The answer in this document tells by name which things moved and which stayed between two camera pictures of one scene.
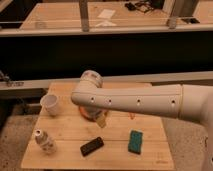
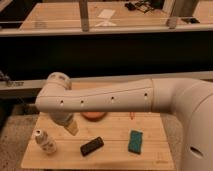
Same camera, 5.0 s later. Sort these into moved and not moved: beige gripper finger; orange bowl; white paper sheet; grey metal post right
Moved: beige gripper finger
Not moved: grey metal post right; orange bowl; white paper sheet
